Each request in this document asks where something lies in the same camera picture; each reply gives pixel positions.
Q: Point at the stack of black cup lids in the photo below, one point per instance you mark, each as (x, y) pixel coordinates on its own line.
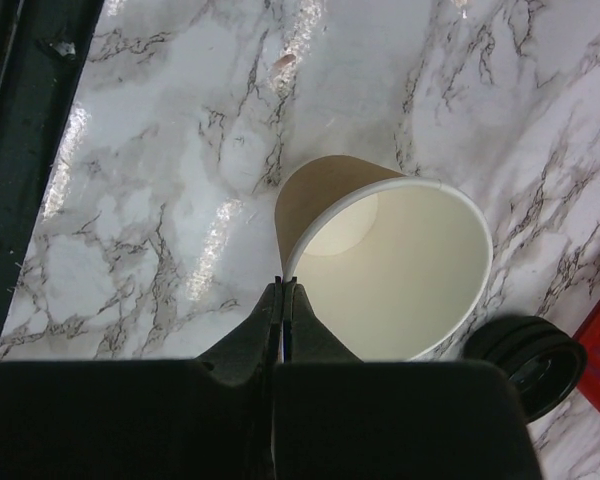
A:
(543, 363)

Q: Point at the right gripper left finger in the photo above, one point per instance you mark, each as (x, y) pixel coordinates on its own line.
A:
(206, 417)

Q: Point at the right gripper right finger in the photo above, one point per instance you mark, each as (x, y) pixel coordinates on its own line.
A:
(335, 417)

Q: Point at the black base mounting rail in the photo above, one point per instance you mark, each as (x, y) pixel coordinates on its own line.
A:
(43, 49)

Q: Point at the brown paper coffee cup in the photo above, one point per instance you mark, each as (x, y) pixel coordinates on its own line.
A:
(392, 265)

